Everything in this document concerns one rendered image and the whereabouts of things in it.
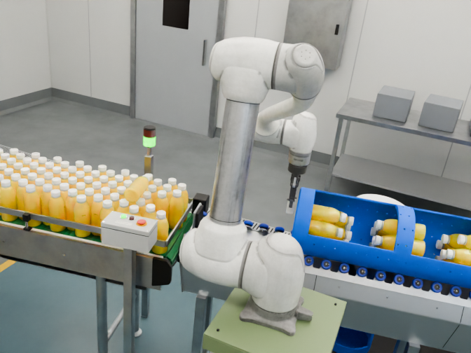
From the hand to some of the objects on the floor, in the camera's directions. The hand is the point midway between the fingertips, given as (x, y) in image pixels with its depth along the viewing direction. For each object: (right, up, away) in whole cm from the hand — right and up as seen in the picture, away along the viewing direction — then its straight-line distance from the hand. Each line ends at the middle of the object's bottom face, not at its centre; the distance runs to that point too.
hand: (290, 206), depth 197 cm
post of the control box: (-77, -104, +34) cm, 134 cm away
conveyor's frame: (-135, -81, +70) cm, 172 cm away
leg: (-46, -100, +50) cm, 121 cm away
